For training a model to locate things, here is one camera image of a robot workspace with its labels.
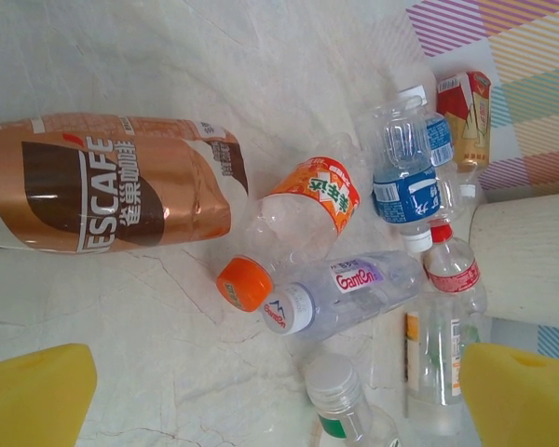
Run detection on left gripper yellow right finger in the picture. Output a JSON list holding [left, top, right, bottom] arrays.
[[460, 342, 559, 447]]

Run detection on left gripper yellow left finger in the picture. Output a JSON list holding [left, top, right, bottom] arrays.
[[0, 343, 98, 447]]

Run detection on clear bottle green white label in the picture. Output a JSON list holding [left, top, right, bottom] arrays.
[[305, 352, 402, 447]]

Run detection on colourful striped mat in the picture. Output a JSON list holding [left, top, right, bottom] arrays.
[[404, 0, 559, 364]]

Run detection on red and gold label bottle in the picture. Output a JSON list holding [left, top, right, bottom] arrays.
[[435, 70, 494, 199]]

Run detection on orange-label clear bottle orange cap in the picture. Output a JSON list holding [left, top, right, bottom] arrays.
[[215, 132, 374, 312]]

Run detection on brown Nescafe coffee bottle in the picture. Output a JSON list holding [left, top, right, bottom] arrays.
[[0, 114, 251, 255]]

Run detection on clear Ganten water bottle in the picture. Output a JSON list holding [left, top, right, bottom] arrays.
[[262, 250, 428, 344]]

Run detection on blue-label clear water bottle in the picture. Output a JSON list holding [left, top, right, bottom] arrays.
[[397, 85, 479, 224], [356, 95, 443, 254]]

